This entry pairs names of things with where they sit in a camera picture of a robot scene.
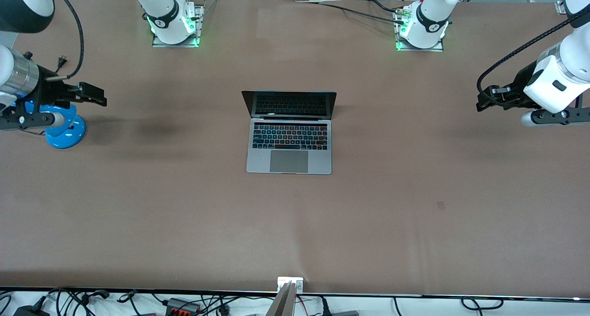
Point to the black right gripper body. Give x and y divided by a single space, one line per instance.
47 91

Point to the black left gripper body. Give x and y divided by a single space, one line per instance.
517 89

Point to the grey aluminium laptop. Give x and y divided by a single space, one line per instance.
289 161

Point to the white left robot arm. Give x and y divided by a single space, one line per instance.
553 80

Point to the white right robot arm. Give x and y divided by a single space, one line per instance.
166 25

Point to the blue desk lamp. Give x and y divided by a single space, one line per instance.
69 134

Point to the black power adapter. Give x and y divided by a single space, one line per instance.
27 311

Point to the black box with red switches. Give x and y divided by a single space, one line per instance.
182 305

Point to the grey flat box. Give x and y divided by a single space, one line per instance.
345 313

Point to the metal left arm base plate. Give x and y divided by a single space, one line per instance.
433 50

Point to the aluminium table corner bracket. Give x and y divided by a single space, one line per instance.
561 7

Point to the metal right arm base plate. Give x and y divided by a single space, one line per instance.
199 25

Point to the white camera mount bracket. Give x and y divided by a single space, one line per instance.
297 286

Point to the grey metal camera post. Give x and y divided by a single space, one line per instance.
282 304

